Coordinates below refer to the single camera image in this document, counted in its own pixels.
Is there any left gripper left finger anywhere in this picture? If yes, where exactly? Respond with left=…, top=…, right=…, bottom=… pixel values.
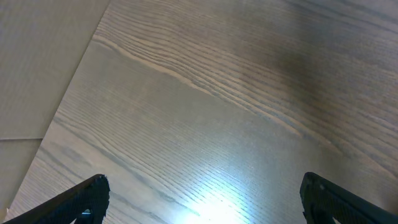
left=5, top=174, right=110, bottom=224

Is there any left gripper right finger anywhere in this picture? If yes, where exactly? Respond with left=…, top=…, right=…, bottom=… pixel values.
left=300, top=172, right=397, bottom=224

